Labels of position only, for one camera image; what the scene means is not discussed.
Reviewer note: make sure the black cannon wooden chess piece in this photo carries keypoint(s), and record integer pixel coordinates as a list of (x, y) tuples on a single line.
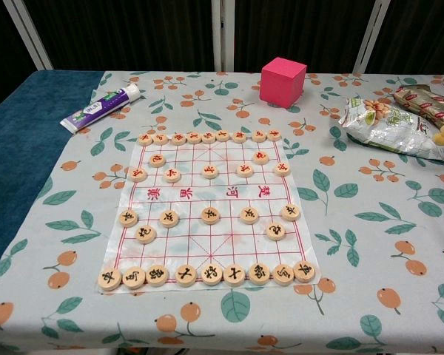
[(146, 234), (275, 231)]

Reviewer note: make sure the red soldier wooden chess piece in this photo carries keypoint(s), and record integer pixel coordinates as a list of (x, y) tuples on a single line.
[(244, 170), (282, 169), (137, 174), (171, 175), (209, 171)]

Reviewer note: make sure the black soldier wooden chess piece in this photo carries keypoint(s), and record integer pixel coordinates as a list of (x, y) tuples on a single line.
[(211, 215), (169, 218), (128, 217), (291, 212), (249, 215)]

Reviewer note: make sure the red advisor wooden chess piece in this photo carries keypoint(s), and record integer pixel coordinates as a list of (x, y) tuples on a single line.
[(222, 136), (193, 138)]

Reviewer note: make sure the red general wooden chess piece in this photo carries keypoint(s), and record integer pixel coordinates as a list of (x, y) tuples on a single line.
[(208, 137)]

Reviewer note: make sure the red cannon wooden chess piece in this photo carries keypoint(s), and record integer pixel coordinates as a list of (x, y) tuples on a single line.
[(157, 160), (260, 157)]

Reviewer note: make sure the red elephant wooden chess piece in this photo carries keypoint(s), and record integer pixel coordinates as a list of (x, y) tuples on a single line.
[(178, 138), (239, 137)]

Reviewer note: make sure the red horse wooden chess piece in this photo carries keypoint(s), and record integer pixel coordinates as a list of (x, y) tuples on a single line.
[(258, 136), (160, 139)]

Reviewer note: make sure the red chariot wooden chess piece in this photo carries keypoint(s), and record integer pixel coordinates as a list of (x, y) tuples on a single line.
[(144, 138), (274, 134)]

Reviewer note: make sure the Chinese chess board sheet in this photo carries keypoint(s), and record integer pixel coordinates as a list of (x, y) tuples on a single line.
[(192, 240)]

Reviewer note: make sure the black general wooden chess piece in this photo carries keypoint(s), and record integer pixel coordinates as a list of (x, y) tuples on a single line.
[(212, 275)]

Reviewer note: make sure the black advisor wooden chess piece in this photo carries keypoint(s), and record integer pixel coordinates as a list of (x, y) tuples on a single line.
[(185, 276), (235, 275)]

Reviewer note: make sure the black elephant wooden chess piece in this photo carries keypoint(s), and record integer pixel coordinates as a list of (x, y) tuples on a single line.
[(259, 274), (157, 275)]

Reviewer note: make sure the black horse wooden chess piece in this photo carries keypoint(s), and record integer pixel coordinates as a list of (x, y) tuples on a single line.
[(283, 274), (134, 277)]

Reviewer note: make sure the black chariot wooden chess piece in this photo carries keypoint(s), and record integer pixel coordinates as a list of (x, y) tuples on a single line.
[(109, 278), (304, 271)]

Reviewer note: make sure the pink cube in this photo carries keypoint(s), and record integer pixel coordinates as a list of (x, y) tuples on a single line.
[(281, 85)]

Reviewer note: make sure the white purple toothpaste tube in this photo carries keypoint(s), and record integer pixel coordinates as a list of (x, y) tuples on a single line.
[(96, 109)]

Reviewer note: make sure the floral orange fruit tablecloth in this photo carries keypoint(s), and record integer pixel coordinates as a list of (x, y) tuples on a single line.
[(355, 240)]

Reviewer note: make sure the black pleated curtain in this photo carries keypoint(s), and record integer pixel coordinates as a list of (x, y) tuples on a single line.
[(133, 33)]

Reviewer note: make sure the green white peanut snack bag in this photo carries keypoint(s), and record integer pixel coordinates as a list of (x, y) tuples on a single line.
[(392, 137)]

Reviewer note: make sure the dark blue table cloth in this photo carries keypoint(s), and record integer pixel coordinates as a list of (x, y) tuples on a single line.
[(18, 148)]

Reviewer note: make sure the gold red snack bag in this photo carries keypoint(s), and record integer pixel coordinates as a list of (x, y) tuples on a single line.
[(429, 103)]

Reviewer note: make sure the white partition frame post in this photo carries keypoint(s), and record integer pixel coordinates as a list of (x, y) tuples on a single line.
[(29, 37), (227, 37), (371, 37)]

